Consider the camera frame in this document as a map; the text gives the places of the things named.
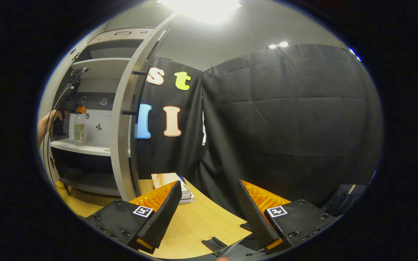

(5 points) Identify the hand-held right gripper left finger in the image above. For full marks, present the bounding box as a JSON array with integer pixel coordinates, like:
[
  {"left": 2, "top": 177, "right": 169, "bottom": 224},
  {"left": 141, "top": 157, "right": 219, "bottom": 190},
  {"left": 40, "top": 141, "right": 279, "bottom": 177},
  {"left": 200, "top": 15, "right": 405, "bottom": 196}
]
[{"left": 80, "top": 180, "right": 183, "bottom": 254}]

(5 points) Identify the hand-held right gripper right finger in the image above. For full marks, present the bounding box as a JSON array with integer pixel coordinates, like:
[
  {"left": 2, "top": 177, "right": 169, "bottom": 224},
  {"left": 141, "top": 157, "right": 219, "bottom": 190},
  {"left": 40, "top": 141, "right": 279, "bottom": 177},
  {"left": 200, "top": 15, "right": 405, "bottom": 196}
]
[{"left": 237, "top": 179, "right": 340, "bottom": 254}]

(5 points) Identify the clear plastic bottle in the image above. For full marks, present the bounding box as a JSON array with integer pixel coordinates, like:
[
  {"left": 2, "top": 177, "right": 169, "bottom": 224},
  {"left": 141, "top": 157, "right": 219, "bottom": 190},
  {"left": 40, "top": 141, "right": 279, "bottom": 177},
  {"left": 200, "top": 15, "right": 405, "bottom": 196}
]
[{"left": 74, "top": 112, "right": 86, "bottom": 146}]

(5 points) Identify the grey cabinet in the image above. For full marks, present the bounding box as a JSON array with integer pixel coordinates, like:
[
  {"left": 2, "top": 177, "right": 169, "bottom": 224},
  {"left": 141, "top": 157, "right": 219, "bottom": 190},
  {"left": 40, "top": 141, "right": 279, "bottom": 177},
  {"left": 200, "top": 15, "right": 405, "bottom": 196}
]
[{"left": 44, "top": 28, "right": 159, "bottom": 198}]

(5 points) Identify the blue grey book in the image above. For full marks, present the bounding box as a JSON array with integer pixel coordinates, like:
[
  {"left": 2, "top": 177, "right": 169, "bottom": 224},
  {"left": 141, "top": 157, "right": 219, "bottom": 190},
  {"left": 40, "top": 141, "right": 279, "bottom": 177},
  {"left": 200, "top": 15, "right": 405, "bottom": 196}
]
[{"left": 179, "top": 177, "right": 196, "bottom": 204}]

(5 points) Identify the white orange cover book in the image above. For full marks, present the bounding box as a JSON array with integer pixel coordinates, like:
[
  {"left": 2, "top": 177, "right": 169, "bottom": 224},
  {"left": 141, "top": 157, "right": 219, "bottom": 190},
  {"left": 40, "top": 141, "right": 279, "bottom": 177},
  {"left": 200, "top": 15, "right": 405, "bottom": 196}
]
[{"left": 151, "top": 173, "right": 190, "bottom": 192}]

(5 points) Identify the black backdrop cloth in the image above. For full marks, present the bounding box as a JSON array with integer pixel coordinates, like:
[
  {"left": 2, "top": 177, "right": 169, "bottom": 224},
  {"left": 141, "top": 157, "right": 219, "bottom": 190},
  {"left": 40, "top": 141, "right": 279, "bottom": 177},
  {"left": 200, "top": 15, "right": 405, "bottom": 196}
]
[
  {"left": 191, "top": 43, "right": 384, "bottom": 218},
  {"left": 135, "top": 56, "right": 206, "bottom": 182}
]

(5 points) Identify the large ceiling light panel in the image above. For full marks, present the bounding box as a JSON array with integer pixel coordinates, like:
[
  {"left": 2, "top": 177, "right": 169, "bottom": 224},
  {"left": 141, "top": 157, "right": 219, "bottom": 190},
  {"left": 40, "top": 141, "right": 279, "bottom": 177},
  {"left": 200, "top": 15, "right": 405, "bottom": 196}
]
[{"left": 156, "top": 0, "right": 242, "bottom": 24}]

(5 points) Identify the black cabinet door handle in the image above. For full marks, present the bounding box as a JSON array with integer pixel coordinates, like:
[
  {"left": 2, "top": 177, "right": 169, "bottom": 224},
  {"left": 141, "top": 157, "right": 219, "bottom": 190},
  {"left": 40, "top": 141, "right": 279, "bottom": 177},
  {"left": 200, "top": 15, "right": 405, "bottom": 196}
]
[{"left": 122, "top": 70, "right": 149, "bottom": 116}]

